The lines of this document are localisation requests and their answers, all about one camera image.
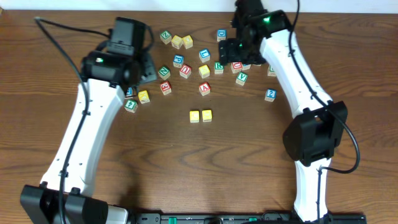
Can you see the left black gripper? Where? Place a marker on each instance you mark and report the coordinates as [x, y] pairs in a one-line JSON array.
[[148, 72]]

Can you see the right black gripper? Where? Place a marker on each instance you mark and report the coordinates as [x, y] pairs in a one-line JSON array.
[[230, 50]]

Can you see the green R block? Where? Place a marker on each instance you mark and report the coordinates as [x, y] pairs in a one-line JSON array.
[[218, 68]]

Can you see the blue l block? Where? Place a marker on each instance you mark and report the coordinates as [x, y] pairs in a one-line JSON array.
[[246, 66], [129, 93], [204, 55]]

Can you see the yellow C block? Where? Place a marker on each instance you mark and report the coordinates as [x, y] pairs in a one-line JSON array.
[[194, 116]]

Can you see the yellow O block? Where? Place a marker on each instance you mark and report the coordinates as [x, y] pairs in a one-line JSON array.
[[207, 115]]

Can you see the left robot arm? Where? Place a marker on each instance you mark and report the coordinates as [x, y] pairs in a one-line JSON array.
[[116, 67]]

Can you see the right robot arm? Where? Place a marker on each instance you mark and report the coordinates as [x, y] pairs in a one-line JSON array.
[[314, 133]]

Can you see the green N block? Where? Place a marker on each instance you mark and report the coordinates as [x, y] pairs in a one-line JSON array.
[[164, 73]]

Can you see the red U block right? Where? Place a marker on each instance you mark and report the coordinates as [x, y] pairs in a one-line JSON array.
[[236, 67]]

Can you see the red u block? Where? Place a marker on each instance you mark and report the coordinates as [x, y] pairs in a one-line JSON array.
[[185, 71], [236, 67]]

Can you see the blue D block upper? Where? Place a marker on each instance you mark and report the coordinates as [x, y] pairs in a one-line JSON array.
[[221, 35]]

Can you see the red E block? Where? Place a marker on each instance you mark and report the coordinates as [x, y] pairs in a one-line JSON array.
[[166, 87]]

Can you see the yellow block lower left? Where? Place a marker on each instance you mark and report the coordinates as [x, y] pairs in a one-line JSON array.
[[143, 97]]

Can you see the green V block right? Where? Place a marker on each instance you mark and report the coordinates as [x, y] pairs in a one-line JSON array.
[[241, 78]]

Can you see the blue P block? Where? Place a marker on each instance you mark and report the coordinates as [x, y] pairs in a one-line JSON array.
[[178, 61]]

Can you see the yellow S block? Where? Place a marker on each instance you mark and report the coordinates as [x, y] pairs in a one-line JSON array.
[[204, 71]]

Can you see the green 4 block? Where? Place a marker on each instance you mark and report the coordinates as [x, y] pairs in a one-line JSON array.
[[131, 106]]

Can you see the red U block left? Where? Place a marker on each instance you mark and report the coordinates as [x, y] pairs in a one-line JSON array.
[[185, 71]]

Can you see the green Z block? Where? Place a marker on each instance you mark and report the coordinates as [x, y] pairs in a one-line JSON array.
[[165, 37]]

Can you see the yellow block top left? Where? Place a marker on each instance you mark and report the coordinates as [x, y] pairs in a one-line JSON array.
[[177, 42]]

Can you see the yellow block top right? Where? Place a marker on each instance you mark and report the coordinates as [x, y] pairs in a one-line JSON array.
[[187, 41]]

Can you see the red A block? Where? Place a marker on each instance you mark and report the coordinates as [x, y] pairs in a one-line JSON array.
[[204, 88]]

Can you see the green J block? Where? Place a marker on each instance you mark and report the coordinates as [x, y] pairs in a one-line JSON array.
[[271, 72]]

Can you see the blue 2 block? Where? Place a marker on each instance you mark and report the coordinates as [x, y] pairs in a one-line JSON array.
[[270, 95]]

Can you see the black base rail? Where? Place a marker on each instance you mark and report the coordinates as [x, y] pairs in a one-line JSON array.
[[268, 217]]

